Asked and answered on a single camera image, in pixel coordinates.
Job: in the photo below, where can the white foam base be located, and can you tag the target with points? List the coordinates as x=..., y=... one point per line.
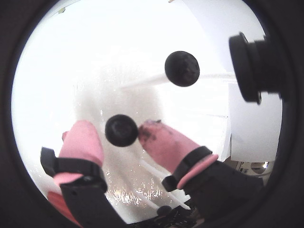
x=133, y=190

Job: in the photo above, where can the dark blueberry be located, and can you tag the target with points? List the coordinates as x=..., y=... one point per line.
x=182, y=69
x=164, y=210
x=121, y=130

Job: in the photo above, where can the white thin stick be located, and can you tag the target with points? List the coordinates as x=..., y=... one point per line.
x=149, y=203
x=218, y=76
x=152, y=169
x=142, y=82

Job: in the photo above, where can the pink covered gripper finger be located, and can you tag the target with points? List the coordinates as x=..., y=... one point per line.
x=166, y=145
x=80, y=145

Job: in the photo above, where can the black camera lens knob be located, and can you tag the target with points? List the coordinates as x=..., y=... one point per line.
x=244, y=66

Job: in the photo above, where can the white board wall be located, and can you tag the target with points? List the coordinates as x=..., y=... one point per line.
x=249, y=133

